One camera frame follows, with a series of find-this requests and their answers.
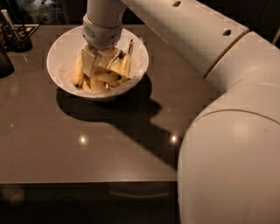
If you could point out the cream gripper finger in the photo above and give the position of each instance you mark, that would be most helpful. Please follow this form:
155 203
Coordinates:
91 59
108 57

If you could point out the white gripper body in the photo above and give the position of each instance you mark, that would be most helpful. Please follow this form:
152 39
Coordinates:
102 37

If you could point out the curved yellow banana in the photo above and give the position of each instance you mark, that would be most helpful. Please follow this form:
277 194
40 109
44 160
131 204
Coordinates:
107 75

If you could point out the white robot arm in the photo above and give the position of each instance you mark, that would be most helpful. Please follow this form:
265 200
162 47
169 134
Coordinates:
229 161

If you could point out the yellow banana far right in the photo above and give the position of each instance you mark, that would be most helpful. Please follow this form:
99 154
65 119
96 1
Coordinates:
126 61

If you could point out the yellow banana centre right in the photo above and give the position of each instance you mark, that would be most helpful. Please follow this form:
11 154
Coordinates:
116 61

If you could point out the long yellow banana left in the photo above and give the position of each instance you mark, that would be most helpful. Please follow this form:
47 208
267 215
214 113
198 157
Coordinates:
78 75

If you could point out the white ceramic bowl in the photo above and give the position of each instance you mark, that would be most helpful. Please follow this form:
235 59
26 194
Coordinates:
62 52

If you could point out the small yellow banana bottom left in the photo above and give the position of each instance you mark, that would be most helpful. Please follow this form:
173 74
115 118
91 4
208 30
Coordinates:
86 85

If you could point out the white bottles in background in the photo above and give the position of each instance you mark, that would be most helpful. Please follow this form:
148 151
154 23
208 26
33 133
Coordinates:
44 12

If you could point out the dark object table left edge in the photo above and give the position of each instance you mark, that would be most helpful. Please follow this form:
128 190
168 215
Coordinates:
6 67

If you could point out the black wire pen holder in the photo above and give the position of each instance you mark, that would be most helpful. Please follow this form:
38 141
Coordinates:
16 39

